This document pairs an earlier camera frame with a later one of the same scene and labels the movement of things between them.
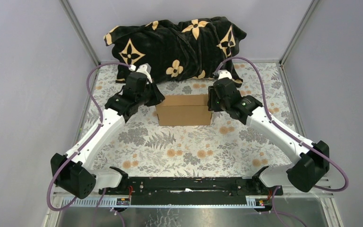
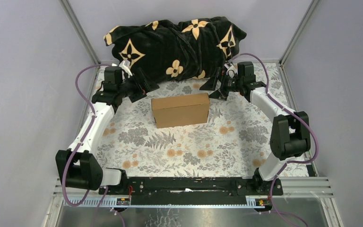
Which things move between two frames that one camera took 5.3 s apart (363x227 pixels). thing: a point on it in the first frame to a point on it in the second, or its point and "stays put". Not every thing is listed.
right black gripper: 211,94 to 210,85
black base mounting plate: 192,191 stays put
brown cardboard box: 180,110 stays put
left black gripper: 158,97 to 147,85
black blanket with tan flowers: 194,48 stays put
